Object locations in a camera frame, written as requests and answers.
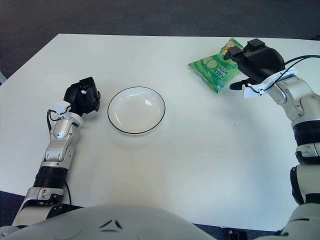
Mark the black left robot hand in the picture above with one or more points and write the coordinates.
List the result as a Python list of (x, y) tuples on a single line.
[(82, 97)]

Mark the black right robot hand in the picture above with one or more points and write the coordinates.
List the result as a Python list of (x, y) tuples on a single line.
[(262, 62)]

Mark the green potato chips bag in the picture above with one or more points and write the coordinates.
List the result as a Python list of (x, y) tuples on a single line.
[(212, 67)]

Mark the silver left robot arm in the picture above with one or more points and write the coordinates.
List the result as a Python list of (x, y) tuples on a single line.
[(60, 132)]

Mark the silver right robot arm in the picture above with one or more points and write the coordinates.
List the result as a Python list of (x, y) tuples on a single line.
[(295, 95)]

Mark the white plate with black rim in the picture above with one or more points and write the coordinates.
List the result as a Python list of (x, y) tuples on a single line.
[(136, 111)]

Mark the white desk leg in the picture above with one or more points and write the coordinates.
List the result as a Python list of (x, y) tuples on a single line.
[(1, 78)]

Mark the grey robot torso shell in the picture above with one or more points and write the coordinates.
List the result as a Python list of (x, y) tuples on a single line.
[(112, 225)]

